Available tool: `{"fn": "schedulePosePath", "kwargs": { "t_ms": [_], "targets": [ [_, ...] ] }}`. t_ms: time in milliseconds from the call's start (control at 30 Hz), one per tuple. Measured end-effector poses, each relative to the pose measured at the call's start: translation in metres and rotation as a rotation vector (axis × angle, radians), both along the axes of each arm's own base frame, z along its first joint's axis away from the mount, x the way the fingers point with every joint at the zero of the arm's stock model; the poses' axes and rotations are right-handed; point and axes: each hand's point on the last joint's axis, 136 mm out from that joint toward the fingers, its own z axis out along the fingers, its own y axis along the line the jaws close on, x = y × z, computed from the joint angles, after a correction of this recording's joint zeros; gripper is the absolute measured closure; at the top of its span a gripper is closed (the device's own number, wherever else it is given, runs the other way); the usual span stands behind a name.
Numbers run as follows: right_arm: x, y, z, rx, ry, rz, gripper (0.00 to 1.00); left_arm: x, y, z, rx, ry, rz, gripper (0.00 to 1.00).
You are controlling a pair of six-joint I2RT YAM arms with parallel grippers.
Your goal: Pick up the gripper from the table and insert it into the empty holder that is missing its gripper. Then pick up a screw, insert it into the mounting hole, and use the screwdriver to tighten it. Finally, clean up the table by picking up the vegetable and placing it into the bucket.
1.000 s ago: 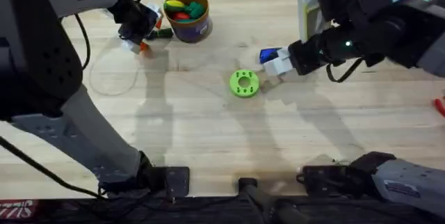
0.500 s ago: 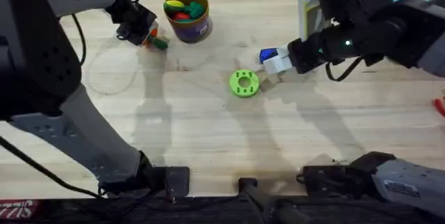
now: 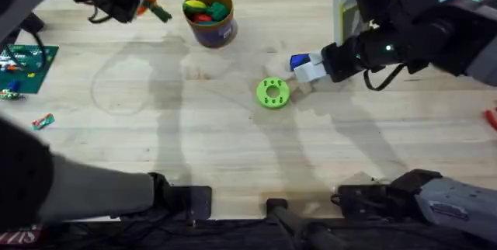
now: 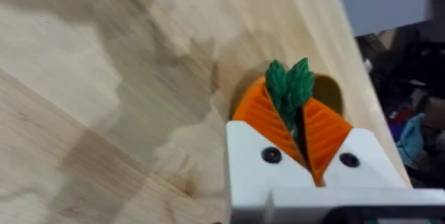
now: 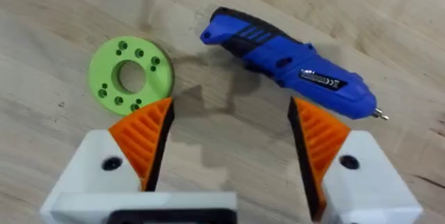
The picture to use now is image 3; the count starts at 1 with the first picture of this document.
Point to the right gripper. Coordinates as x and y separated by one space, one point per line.
372 54

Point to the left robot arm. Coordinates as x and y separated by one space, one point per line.
97 192

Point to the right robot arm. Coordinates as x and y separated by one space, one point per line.
458 203

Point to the dark green toy vegetable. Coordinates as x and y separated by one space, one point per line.
161 13

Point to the green disc with holes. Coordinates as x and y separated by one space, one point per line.
273 92

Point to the tub with toy vegetables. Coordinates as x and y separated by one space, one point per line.
211 19

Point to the green board with toy blocks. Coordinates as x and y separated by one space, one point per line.
29 67

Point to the black pole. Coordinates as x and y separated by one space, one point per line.
287 219

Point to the small red and green block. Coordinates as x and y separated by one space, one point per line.
42 122

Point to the red label strip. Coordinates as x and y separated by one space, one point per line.
19 236

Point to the black rail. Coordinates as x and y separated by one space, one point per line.
233 236

